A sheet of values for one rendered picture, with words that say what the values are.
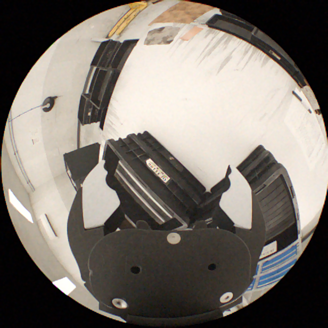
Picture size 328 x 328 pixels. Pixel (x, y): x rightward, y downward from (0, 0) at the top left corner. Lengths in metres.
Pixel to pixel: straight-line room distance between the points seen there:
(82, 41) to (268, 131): 3.24
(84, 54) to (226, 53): 2.92
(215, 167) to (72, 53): 3.16
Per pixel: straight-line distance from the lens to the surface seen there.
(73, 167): 1.91
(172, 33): 0.68
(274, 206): 0.45
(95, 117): 1.73
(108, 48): 1.51
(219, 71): 0.49
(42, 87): 3.09
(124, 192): 0.64
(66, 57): 3.07
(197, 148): 0.48
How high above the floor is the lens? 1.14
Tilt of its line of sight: 52 degrees down
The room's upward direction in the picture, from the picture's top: 124 degrees counter-clockwise
